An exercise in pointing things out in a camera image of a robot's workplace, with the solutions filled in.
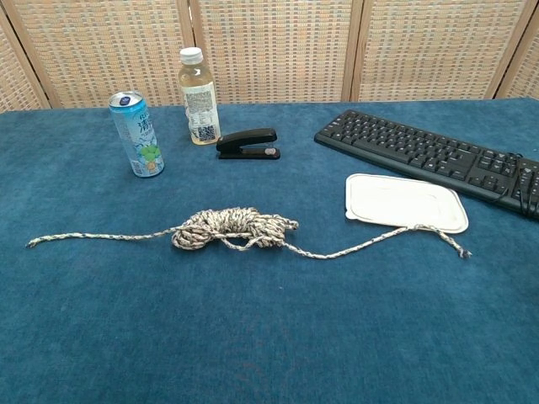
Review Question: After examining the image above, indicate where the black stapler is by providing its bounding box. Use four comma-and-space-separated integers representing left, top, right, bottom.
216, 128, 281, 161

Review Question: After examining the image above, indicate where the white plastic container lid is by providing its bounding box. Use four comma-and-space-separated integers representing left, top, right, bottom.
344, 173, 470, 233

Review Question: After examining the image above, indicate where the woven wooden folding screen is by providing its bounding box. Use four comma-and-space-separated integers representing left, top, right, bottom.
0, 0, 539, 113

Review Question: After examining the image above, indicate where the black computer keyboard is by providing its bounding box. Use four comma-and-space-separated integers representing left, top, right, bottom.
314, 109, 539, 220

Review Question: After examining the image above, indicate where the blue tablecloth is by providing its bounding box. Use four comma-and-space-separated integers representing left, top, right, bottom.
0, 97, 539, 404

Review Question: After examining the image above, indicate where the clear bottle with white cap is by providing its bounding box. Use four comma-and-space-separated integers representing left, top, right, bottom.
177, 46, 222, 146

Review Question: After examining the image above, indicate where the light blue drink can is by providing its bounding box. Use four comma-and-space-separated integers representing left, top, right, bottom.
109, 90, 165, 178

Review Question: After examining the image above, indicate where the white speckled braided rope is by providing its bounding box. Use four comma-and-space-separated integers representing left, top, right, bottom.
25, 206, 472, 259

